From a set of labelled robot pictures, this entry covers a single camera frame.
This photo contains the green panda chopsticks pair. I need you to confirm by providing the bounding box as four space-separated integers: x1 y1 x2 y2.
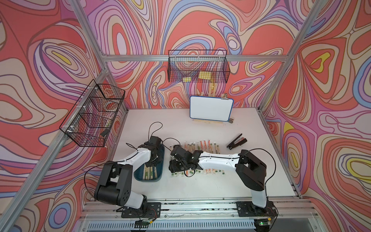
212 142 222 174

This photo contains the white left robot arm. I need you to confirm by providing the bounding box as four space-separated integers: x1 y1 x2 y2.
93 136 164 219

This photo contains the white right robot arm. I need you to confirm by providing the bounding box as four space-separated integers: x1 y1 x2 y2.
169 145 276 217

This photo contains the teal plastic storage box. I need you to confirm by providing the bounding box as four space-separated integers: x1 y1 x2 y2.
133 145 165 182

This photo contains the small white whiteboard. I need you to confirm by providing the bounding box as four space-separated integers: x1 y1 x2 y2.
189 95 234 122

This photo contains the black stapler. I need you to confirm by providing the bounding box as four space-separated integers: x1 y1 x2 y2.
227 133 247 150

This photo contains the wooden whiteboard stand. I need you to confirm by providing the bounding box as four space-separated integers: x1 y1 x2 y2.
192 84 235 125

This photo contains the black wire basket left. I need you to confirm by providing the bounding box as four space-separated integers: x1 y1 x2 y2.
59 80 126 148

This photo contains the black wire basket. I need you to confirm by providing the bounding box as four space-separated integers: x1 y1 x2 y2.
59 80 126 148
167 48 231 84

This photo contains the black wire basket back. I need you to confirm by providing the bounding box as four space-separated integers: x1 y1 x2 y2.
167 48 231 84

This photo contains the aluminium frame post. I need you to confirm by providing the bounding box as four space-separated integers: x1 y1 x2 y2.
69 0 129 111

